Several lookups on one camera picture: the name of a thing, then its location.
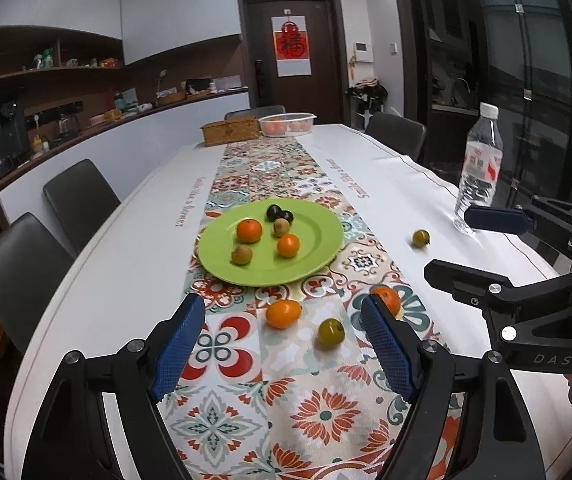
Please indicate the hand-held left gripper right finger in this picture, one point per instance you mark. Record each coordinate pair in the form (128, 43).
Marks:
(388, 345)

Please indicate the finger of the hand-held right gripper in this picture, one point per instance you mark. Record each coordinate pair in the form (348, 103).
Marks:
(495, 219)
(460, 279)

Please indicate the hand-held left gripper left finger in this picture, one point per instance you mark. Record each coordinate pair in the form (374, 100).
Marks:
(176, 345)

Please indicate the brown longan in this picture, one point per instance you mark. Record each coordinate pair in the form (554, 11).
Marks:
(281, 227)
(241, 254)

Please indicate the green plate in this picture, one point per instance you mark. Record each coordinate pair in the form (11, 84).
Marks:
(316, 255)

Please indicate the orange tangerine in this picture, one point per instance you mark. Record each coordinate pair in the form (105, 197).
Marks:
(249, 230)
(388, 297)
(283, 313)
(288, 245)

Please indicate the dark purple plum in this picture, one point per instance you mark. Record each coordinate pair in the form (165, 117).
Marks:
(287, 217)
(274, 210)

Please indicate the clear plastic water bottle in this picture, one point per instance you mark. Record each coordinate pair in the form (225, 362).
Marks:
(478, 175)

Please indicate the green plum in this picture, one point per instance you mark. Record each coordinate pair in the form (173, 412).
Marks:
(331, 332)
(420, 238)

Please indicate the patterned table runner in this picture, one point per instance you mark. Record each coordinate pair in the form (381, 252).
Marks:
(266, 390)

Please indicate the grey dining chair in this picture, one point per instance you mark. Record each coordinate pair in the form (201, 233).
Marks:
(256, 111)
(21, 275)
(398, 132)
(81, 200)

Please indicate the glass sliding door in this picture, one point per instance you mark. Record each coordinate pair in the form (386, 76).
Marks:
(530, 60)

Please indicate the pile of clothes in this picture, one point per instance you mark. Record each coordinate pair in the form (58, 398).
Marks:
(368, 92)

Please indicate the white counter cabinet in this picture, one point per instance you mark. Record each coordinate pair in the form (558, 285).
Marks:
(156, 135)

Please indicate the white intercom panel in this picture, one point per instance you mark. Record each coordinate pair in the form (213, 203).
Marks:
(362, 51)

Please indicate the woven wicker box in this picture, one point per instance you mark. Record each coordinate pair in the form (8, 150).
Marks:
(230, 131)

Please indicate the clear plastic food container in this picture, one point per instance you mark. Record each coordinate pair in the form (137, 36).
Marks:
(287, 125)

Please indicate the dark brown door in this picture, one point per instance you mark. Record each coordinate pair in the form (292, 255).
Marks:
(321, 50)

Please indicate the glass kettle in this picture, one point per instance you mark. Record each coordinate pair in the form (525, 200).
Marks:
(68, 124)

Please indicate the woven basket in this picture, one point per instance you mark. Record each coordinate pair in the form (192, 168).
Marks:
(171, 98)

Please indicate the black box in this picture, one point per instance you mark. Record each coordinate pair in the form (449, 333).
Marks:
(199, 85)

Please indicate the white desk lamp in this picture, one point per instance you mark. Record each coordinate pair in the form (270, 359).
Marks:
(162, 80)

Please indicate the black water dispenser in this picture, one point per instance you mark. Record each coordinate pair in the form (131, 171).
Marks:
(8, 130)

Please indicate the red and white wall calendar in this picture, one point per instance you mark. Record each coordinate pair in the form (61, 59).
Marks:
(290, 45)

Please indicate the wooden wall shelf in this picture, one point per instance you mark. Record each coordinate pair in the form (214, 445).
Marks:
(56, 72)

